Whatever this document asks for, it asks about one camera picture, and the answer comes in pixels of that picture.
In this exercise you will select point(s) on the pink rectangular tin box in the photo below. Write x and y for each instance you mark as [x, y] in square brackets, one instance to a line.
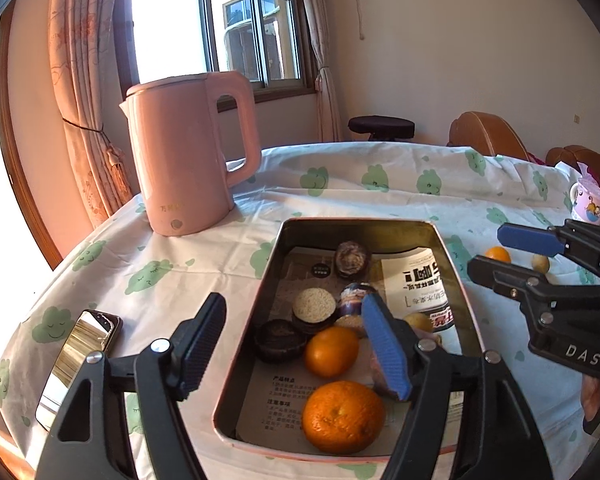
[232, 390]

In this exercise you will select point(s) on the round dark tea cake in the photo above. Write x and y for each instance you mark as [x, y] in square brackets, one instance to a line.
[280, 341]

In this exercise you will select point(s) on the large yellow-green round fruit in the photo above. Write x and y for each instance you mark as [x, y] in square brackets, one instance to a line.
[420, 321]

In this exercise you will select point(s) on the wooden door frame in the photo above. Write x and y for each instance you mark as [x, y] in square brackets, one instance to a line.
[25, 160]

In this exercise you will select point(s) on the large bumpy orange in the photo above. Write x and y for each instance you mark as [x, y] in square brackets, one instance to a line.
[343, 417]

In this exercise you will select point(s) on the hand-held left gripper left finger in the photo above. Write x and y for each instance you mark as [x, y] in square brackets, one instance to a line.
[205, 340]

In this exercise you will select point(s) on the pink electric kettle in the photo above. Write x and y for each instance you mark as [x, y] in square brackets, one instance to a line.
[180, 160]

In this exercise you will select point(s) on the folded printed booklet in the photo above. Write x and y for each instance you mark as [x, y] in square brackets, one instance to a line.
[420, 285]

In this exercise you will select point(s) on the curtain tieback tassel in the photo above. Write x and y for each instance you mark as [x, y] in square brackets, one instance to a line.
[111, 160]

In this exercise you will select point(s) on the pink patterned curtain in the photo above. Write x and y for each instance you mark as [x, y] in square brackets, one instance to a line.
[322, 60]
[85, 60]

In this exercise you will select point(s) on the person's right hand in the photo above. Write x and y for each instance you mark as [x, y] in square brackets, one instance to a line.
[592, 400]

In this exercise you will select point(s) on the purple wrapped tea cake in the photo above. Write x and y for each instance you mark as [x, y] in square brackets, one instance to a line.
[355, 296]

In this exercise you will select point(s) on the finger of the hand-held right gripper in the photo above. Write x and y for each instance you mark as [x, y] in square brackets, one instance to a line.
[495, 275]
[525, 240]

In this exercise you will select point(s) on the wooden framed window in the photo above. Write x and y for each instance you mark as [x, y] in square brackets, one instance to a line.
[215, 35]

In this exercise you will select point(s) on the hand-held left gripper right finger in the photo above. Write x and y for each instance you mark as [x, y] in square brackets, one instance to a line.
[385, 350]

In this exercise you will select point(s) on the small smooth orange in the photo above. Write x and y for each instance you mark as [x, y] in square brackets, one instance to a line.
[497, 255]
[331, 351]

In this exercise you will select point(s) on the shiny reflective phone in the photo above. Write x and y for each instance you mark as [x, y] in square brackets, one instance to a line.
[75, 360]

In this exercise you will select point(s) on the sesame topped pastry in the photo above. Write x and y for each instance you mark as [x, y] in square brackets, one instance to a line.
[314, 306]

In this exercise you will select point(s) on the brown pastry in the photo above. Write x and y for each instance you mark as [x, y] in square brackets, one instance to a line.
[348, 258]

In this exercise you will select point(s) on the small yellow-green round fruit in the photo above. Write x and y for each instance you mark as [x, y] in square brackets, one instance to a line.
[540, 263]

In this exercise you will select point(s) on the beige round tea cake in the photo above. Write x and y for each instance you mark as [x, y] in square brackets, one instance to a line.
[351, 323]

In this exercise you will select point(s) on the black round stool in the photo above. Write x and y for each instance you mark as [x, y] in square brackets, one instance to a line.
[380, 126]

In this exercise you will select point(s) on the paper leaflet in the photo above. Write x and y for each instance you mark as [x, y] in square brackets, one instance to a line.
[275, 395]

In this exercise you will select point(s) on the pink cartoon cup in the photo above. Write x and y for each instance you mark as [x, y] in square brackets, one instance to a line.
[590, 205]

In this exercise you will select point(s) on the brown leather chair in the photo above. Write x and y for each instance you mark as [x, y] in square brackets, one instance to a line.
[485, 135]
[580, 157]

